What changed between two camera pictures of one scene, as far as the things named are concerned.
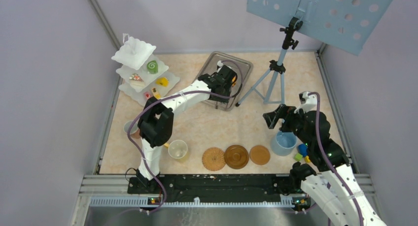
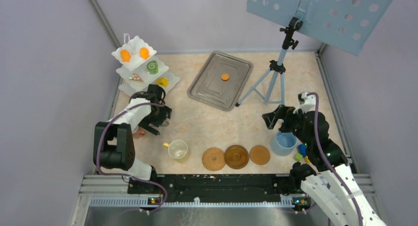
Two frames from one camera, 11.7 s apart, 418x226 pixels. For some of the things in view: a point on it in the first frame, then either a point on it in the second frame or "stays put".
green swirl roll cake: [152, 67] stays put
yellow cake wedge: [162, 81] stays put
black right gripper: [286, 112] stays put
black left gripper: [227, 89] -> [165, 112]
